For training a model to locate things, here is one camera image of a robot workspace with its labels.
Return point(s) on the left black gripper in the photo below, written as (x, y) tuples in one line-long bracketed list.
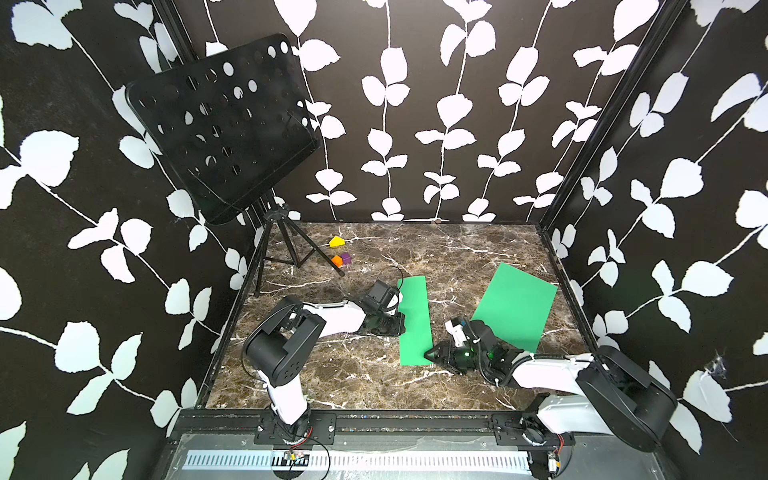
[(396, 329)]

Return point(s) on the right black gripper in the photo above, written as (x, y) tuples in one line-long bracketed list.
[(448, 348)]

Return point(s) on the green rectangular paper sheet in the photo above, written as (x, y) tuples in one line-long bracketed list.
[(417, 337)]

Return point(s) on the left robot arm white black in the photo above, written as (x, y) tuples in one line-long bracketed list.
[(280, 346)]

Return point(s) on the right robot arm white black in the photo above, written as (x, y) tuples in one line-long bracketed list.
[(603, 392)]

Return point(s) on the yellow toy block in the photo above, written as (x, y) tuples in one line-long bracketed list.
[(336, 242)]

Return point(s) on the black perforated music stand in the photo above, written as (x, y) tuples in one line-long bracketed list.
[(232, 126)]

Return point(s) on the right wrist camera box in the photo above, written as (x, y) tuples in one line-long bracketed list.
[(456, 329)]

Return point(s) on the black front mounting rail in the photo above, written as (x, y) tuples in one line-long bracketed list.
[(507, 428)]

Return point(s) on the white slotted cable duct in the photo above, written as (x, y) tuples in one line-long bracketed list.
[(312, 461)]

